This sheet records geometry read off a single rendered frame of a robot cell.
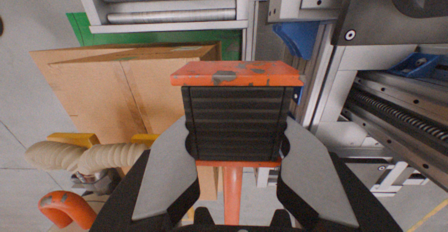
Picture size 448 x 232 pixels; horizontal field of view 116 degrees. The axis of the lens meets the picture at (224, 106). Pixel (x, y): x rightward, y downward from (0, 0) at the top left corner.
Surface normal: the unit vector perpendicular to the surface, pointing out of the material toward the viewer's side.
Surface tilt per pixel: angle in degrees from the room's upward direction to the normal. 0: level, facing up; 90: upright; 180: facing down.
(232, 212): 1
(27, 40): 0
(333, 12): 0
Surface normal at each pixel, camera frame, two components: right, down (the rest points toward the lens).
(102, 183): 0.85, 0.24
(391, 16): -0.04, 0.46
